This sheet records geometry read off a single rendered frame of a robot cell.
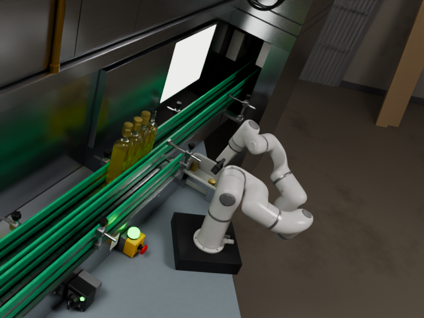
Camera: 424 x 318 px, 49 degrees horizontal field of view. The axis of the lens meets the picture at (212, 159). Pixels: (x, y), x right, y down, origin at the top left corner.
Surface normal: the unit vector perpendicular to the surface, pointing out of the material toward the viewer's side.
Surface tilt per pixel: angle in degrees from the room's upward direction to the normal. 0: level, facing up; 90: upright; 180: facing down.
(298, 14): 90
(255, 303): 0
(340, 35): 90
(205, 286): 0
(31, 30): 90
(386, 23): 90
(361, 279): 0
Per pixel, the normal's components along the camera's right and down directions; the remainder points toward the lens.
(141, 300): 0.29, -0.76
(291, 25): -0.44, 0.43
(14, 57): 0.85, 0.48
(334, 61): 0.14, 0.63
